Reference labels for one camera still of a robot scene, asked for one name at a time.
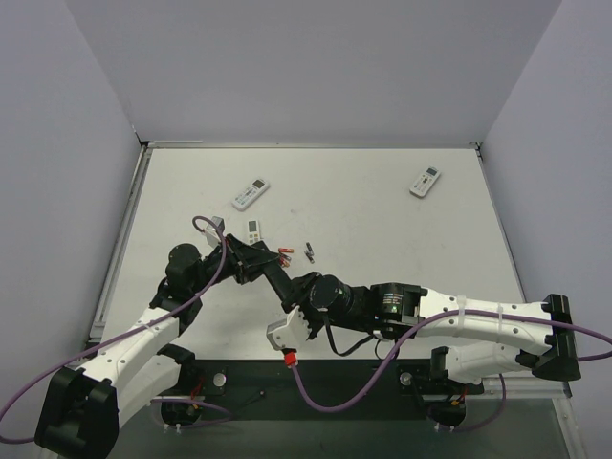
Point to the aluminium front rail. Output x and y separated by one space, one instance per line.
517 388

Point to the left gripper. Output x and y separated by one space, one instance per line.
240 261

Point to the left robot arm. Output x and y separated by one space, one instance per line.
85 408

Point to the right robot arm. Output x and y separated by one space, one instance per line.
496 337

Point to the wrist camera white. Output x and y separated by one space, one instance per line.
290 332
212 229

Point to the black remote control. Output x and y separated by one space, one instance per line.
281 284

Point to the black battery pair right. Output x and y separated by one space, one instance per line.
309 252

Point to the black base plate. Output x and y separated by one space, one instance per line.
324 390

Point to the white remote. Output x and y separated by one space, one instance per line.
251 193
254 232
424 182

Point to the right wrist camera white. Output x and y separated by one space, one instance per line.
290 332

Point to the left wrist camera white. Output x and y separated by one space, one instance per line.
212 229

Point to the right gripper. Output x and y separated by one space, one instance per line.
296 295

